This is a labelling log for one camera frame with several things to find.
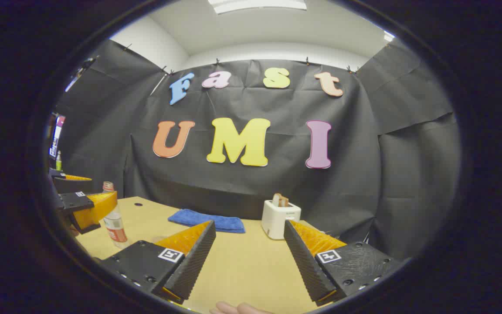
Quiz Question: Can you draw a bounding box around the clear plastic water bottle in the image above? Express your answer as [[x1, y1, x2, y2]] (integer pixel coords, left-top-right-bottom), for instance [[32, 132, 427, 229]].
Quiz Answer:
[[102, 181, 129, 249]]

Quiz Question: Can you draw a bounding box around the ceiling light panel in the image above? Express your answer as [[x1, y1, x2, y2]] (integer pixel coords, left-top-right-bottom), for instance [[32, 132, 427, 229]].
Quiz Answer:
[[207, 0, 307, 14]]

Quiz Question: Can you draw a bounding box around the white toaster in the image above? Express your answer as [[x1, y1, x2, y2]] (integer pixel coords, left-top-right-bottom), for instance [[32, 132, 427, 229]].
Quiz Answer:
[[261, 200, 302, 240]]

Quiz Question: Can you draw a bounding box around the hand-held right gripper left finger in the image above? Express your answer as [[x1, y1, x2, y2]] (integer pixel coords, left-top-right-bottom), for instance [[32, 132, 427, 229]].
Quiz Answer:
[[98, 220, 217, 305]]

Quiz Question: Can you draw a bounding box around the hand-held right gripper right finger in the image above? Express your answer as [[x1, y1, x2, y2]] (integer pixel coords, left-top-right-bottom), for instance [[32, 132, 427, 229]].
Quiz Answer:
[[283, 219, 404, 307]]

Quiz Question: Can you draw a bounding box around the computer monitor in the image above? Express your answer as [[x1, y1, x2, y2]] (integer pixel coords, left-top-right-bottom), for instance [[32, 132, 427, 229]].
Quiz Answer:
[[49, 114, 66, 158]]

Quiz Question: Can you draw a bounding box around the blue folded towel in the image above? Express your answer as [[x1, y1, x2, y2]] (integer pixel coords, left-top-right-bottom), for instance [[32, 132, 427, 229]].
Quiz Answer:
[[168, 209, 246, 234]]

